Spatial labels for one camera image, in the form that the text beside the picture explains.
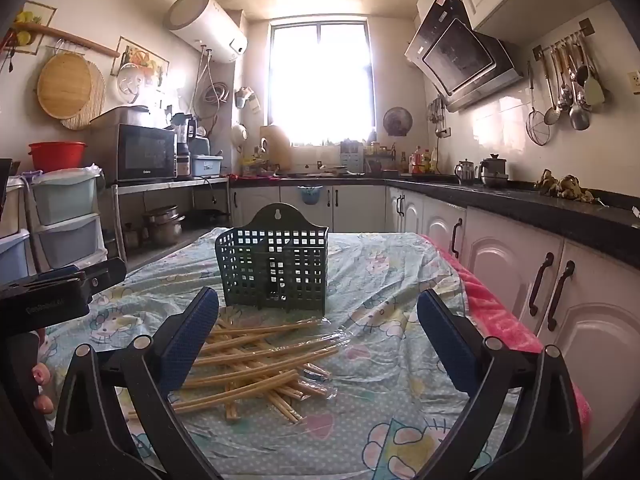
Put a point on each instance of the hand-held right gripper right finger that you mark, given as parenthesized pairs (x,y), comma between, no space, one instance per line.
(447,340)

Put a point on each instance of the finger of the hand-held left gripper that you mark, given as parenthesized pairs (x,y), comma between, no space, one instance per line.
(107,272)

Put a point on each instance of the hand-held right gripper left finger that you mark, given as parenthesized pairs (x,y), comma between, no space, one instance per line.
(192,330)

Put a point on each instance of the bunch of chopsticks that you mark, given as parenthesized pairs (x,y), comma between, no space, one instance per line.
(250,360)

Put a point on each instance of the dark green utensil basket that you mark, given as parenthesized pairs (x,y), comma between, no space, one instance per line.
(300,260)

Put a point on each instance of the row of hanging kitchen utensils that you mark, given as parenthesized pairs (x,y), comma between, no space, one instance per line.
(575,90)

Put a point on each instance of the person's left hand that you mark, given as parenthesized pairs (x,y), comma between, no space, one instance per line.
(42,385)

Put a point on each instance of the pale plastic drawer unit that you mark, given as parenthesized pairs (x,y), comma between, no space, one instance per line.
(67,210)
(15,240)

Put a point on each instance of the stacked steel pots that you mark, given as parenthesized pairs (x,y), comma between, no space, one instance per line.
(162,225)

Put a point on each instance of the cartoon printed tablecloth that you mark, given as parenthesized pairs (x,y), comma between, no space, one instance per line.
(390,280)

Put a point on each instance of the white base cabinets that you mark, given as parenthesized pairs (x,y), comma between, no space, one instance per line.
(500,260)

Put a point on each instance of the grey kitchen shelf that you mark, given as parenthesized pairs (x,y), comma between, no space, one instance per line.
(165,184)

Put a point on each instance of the black microwave oven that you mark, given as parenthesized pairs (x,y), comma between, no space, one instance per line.
(145,152)

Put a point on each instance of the red plastic basin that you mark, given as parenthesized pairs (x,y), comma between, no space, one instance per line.
(57,156)

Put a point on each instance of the light blue plastic container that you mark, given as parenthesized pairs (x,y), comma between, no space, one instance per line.
(207,165)

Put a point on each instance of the black blender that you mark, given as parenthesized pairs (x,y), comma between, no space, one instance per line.
(182,145)

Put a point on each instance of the black kitchen countertop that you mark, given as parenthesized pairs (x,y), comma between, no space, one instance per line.
(525,205)

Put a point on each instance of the woven straw tray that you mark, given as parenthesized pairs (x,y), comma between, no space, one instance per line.
(97,105)

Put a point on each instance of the steel kettle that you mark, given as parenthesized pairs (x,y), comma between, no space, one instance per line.
(465,171)

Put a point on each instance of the blue hanging bin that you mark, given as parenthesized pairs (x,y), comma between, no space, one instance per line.
(310,196)

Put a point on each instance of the cluster of condiment bottles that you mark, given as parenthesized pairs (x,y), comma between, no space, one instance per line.
(422,161)

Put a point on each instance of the white hanging kettle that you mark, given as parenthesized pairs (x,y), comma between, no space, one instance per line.
(239,136)

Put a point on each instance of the white plastic colander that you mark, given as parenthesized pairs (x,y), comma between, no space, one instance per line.
(131,84)

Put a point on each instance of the pile of ginger roots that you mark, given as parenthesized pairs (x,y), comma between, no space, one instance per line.
(565,187)

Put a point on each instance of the round bamboo tray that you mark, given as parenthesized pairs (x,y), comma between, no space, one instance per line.
(64,85)

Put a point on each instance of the wooden cutting board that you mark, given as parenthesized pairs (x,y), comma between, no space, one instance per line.
(276,147)

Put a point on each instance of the pale green cutlery holder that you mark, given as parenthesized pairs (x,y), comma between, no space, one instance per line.
(351,156)

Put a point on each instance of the small hanging utensil set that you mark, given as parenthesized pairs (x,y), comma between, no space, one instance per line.
(437,115)

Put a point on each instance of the white water heater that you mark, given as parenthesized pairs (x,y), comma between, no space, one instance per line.
(205,25)

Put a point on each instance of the kitchen window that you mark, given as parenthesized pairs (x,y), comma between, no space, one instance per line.
(320,85)

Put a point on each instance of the black range hood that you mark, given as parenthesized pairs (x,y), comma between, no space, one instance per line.
(460,55)

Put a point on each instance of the fruit wall picture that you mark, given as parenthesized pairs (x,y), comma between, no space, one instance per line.
(145,57)
(35,15)

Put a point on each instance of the wooden wall rack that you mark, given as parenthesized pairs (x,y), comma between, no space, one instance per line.
(75,40)

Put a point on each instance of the beige wall socket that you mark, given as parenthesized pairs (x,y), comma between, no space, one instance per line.
(634,82)

